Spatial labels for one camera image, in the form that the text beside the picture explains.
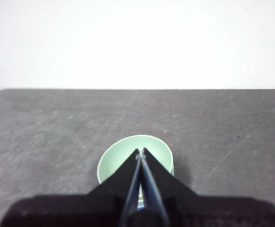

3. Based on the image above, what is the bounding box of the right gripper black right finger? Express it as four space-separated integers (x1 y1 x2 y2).
141 148 275 227

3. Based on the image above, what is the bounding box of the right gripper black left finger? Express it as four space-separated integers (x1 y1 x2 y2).
0 148 142 227

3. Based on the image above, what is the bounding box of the green ribbed bowl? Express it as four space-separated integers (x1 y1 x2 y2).
96 134 173 187
137 163 175 204

